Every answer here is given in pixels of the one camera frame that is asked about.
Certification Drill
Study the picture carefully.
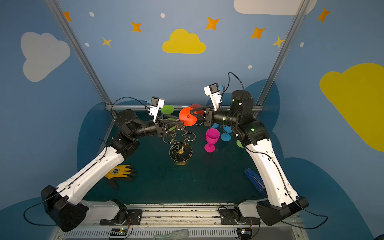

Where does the red wine glass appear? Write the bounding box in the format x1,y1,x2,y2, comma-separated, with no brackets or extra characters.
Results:
179,104,203,127

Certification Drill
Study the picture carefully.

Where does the pink wine glass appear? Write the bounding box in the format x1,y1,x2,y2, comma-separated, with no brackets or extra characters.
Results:
204,128,221,153

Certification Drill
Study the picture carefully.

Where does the green wine glass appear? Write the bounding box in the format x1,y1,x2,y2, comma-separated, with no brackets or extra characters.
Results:
236,140,244,148
159,105,176,121

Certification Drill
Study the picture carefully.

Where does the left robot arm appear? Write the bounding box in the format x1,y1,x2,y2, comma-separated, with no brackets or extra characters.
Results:
41,109,185,232

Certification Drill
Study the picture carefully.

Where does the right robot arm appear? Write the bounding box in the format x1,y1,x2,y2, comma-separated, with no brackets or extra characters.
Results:
190,87,309,226

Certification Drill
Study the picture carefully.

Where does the yellow black work glove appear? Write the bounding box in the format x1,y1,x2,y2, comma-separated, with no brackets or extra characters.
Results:
105,165,137,190

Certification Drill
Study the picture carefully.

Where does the blue stapler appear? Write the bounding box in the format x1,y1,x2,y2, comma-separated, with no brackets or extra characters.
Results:
244,169,266,194

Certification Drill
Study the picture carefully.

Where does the left circuit board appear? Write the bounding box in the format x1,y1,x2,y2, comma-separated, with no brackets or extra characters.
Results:
109,228,129,240

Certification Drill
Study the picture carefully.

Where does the circuit board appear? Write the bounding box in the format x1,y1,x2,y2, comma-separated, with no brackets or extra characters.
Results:
109,228,129,240
236,228,253,240

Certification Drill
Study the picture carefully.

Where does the right circuit board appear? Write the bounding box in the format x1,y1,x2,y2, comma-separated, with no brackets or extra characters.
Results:
236,228,253,240

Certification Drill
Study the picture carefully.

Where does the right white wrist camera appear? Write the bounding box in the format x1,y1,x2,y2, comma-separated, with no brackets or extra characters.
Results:
204,83,224,111

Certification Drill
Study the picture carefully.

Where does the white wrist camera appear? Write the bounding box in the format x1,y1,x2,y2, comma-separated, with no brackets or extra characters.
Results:
146,97,165,123
204,83,224,111

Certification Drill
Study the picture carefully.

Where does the gold wire glass rack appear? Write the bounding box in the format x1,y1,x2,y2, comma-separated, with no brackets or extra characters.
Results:
162,126,196,166

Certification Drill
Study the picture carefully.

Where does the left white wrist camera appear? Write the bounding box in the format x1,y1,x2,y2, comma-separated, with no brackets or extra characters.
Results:
146,97,165,123

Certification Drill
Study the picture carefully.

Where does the back frame bar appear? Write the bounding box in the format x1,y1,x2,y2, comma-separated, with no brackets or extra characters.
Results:
105,105,263,112

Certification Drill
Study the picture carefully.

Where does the aluminium rail base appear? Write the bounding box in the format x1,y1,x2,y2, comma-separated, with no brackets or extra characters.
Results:
50,203,309,240

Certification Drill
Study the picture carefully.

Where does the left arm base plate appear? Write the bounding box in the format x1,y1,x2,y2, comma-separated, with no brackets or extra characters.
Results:
100,210,143,226

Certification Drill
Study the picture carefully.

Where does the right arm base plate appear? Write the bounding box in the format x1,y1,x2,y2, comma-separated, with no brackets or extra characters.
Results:
218,208,261,225

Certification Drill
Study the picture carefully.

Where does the right frame post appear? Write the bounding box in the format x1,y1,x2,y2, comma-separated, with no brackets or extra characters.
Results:
253,0,311,119

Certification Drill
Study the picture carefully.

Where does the frame post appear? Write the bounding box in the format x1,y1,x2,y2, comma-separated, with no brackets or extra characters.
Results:
253,0,311,119
45,0,116,117

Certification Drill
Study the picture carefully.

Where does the left frame post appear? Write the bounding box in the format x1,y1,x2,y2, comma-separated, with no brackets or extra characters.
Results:
45,0,116,117

